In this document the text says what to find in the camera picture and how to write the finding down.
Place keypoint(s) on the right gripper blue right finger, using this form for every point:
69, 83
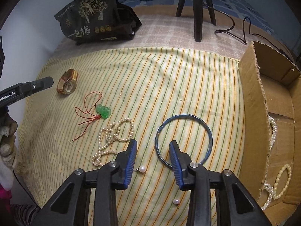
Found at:
182, 166

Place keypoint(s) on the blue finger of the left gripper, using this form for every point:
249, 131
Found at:
22, 90

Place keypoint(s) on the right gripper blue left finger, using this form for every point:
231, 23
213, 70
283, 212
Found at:
122, 174

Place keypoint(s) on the pearl stud earring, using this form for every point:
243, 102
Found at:
176, 202
140, 169

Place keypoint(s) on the dark blue thin bangle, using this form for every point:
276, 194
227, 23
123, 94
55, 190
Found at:
190, 132

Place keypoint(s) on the gloved left hand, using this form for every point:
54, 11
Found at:
8, 147

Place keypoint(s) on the yellow striped cloth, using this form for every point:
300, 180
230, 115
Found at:
142, 87

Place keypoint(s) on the black snack bag gold print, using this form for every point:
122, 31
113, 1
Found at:
85, 21

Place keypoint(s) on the brown cardboard box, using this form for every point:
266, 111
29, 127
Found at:
270, 167

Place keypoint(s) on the blue patterned quilt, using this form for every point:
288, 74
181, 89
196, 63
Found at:
236, 8

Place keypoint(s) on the black tripod stand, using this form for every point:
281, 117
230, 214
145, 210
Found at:
198, 15

